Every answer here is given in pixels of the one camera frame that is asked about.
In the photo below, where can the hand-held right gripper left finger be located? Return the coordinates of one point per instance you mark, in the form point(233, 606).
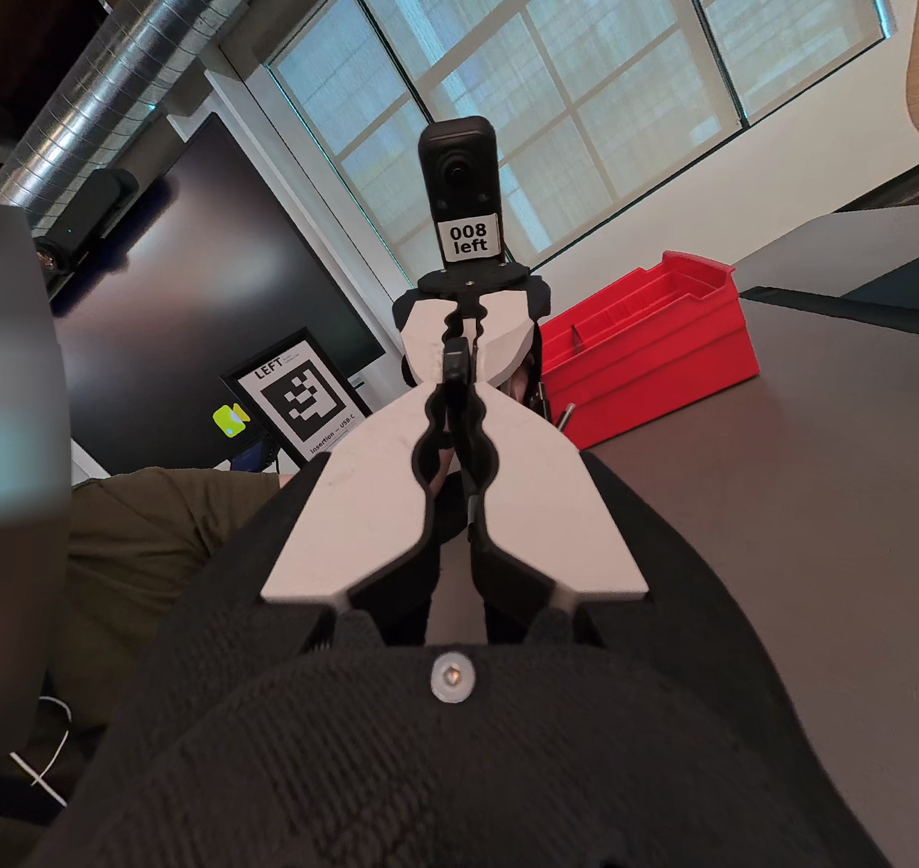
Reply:
point(359, 494)

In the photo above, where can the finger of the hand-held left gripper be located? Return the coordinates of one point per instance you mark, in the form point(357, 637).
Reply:
point(425, 340)
point(510, 336)

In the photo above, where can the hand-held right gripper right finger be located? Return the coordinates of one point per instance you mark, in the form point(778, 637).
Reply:
point(545, 509)

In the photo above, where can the dark grey usb hub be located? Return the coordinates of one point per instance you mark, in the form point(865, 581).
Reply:
point(456, 365)

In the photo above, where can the red plastic bin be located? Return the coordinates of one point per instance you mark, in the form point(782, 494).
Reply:
point(646, 365)

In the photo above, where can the person's left hand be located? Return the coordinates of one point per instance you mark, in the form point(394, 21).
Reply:
point(518, 383)

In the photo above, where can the black framed marker sign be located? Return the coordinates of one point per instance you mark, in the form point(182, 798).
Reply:
point(301, 394)

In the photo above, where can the large paned window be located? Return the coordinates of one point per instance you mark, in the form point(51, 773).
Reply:
point(574, 56)

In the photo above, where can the large black monitor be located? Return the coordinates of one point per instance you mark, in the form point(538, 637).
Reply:
point(215, 272)

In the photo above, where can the silver ventilation duct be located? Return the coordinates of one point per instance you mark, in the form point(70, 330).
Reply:
point(143, 42)

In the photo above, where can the black camera on mount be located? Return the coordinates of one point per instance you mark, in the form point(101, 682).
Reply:
point(86, 214)

